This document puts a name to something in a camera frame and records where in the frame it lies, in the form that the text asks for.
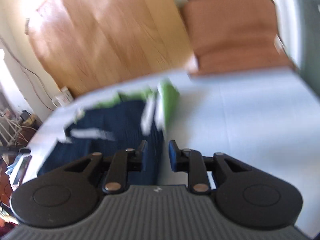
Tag wooden headboard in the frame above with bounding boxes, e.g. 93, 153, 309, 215
28, 0, 196, 96

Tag brown cushion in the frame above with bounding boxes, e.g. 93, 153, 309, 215
182, 0, 295, 76

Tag framed picture at bedside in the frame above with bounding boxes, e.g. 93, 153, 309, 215
5, 154, 32, 189

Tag blue white striped bedsheet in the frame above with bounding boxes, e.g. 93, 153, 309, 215
24, 68, 319, 237

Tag navy green knit sweater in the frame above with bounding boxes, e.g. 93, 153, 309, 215
37, 80, 180, 185

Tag cluttered side table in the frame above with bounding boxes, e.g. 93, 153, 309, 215
1, 108, 42, 225

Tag white window frame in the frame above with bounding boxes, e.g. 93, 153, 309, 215
274, 0, 319, 69

